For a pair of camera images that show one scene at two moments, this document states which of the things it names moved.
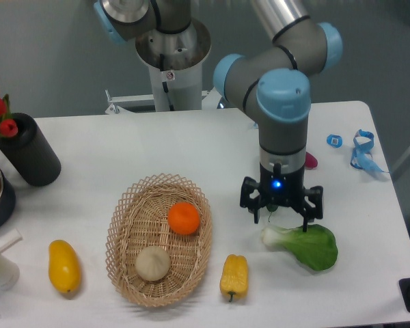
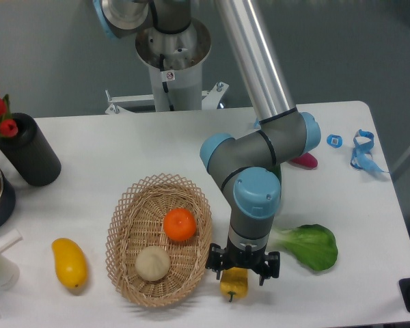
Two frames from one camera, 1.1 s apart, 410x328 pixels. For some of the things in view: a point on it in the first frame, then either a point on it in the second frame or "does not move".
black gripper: [287, 189] → [266, 265]
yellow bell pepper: [234, 275] does not move
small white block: [6, 241] does not move
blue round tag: [335, 141] does not move
